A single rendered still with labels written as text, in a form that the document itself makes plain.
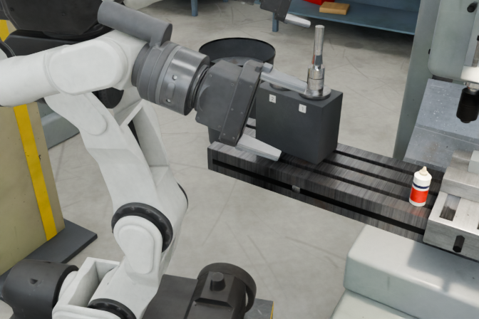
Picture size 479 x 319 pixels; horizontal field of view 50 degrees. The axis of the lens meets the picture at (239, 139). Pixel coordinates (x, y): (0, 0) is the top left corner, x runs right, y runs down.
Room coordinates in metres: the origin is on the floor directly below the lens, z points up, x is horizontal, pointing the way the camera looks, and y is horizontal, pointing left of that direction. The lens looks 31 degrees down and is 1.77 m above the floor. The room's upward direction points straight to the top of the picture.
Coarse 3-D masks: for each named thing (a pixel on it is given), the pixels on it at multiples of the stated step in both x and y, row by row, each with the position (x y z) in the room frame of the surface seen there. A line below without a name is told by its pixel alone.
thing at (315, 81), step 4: (308, 72) 1.29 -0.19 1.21; (324, 72) 1.29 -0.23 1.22; (308, 76) 1.29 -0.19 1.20; (312, 76) 1.28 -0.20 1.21; (316, 76) 1.28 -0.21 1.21; (320, 76) 1.28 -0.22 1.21; (308, 80) 1.29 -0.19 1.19; (312, 80) 1.28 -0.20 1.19; (316, 80) 1.28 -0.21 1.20; (320, 80) 1.28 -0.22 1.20; (308, 84) 1.29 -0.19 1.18; (312, 84) 1.28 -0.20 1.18; (316, 84) 1.28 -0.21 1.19; (320, 84) 1.28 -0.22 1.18; (308, 88) 1.29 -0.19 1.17; (312, 88) 1.28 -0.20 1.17; (316, 88) 1.28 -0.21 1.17; (320, 88) 1.28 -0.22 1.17; (312, 92) 1.28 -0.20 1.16; (316, 92) 1.28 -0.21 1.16; (320, 92) 1.28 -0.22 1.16
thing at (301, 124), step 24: (264, 96) 1.33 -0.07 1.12; (288, 96) 1.28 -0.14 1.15; (312, 96) 1.26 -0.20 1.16; (336, 96) 1.28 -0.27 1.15; (264, 120) 1.33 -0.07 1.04; (288, 120) 1.28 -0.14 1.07; (312, 120) 1.23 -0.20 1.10; (336, 120) 1.29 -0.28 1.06; (288, 144) 1.28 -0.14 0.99; (312, 144) 1.23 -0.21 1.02; (336, 144) 1.30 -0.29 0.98
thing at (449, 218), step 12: (456, 156) 1.10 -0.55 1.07; (468, 156) 1.10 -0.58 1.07; (456, 168) 1.09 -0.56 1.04; (444, 192) 1.00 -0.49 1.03; (444, 204) 0.95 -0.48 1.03; (456, 204) 0.95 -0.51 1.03; (468, 204) 0.95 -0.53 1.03; (432, 216) 0.90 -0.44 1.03; (444, 216) 0.90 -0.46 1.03; (456, 216) 0.90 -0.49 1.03; (468, 216) 0.90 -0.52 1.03; (432, 228) 0.89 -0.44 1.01; (444, 228) 0.88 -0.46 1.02; (456, 228) 0.87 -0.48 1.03; (468, 228) 0.87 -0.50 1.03; (432, 240) 0.89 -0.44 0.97; (444, 240) 0.88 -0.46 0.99; (468, 240) 0.85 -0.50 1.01; (468, 252) 0.85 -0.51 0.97
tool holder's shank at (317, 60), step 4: (316, 28) 1.29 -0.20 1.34; (320, 28) 1.29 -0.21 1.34; (316, 32) 1.29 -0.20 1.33; (320, 32) 1.29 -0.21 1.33; (316, 36) 1.29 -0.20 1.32; (320, 36) 1.29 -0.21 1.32; (316, 40) 1.29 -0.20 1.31; (320, 40) 1.29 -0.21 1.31; (316, 44) 1.29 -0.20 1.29; (320, 44) 1.29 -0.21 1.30; (316, 48) 1.29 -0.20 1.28; (320, 48) 1.29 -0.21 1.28; (316, 52) 1.29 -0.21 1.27; (320, 52) 1.29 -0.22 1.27; (312, 56) 1.30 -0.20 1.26; (316, 56) 1.29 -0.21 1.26; (320, 56) 1.29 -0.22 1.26; (312, 60) 1.30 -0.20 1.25; (316, 60) 1.29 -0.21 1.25; (320, 60) 1.29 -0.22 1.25; (316, 64) 1.28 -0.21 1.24; (320, 64) 1.29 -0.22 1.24
